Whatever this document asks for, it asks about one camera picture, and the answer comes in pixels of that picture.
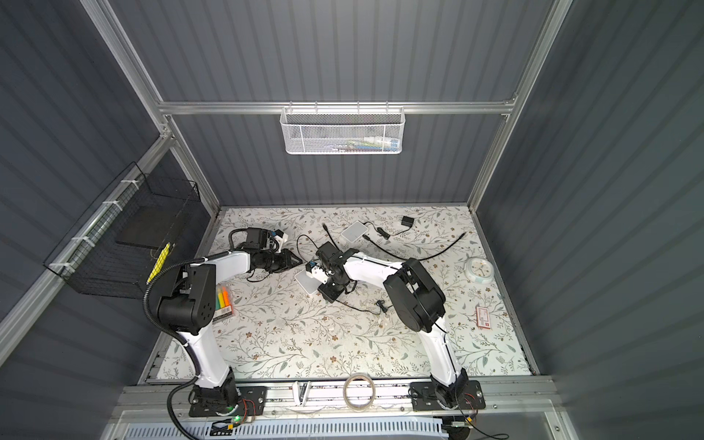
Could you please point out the black wire basket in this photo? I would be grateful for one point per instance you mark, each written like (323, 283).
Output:
(89, 260)

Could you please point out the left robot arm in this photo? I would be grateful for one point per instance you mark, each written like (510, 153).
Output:
(181, 301)

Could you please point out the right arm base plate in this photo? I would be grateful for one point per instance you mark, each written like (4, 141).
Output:
(428, 396)

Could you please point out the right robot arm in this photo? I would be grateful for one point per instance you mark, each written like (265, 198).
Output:
(416, 298)

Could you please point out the red white small box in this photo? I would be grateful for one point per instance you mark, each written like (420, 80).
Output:
(483, 317)

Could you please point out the pack of coloured markers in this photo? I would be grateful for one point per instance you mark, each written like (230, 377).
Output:
(224, 308)

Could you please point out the yellow striped marker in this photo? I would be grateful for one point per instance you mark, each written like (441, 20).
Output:
(157, 268)

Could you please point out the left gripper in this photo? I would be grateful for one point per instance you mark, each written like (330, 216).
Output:
(287, 260)

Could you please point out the white network switch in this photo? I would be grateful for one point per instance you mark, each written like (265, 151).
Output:
(308, 283)
(354, 232)

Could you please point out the clear tape roll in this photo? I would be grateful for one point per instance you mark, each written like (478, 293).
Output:
(359, 392)

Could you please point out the white round timer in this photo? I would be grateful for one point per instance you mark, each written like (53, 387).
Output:
(479, 270)

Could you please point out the white wire mesh basket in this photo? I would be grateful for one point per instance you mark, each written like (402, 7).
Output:
(355, 133)

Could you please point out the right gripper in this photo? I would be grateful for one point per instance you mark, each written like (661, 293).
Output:
(327, 293)

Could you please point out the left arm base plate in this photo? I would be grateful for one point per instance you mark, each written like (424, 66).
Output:
(242, 401)

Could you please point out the black foam pad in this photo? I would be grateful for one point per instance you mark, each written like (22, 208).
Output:
(151, 228)

